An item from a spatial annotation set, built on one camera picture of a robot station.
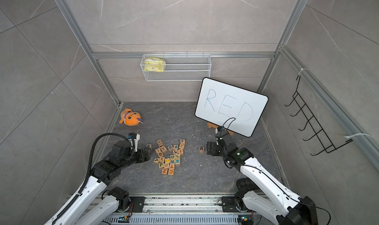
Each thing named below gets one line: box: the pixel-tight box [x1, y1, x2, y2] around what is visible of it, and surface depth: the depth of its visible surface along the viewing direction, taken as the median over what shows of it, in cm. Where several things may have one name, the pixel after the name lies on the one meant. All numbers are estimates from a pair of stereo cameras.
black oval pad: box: [235, 177, 260, 191], surface depth 79 cm
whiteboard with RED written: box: [194, 77, 269, 138], surface depth 92 cm
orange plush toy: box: [119, 108, 144, 126], surface depth 103 cm
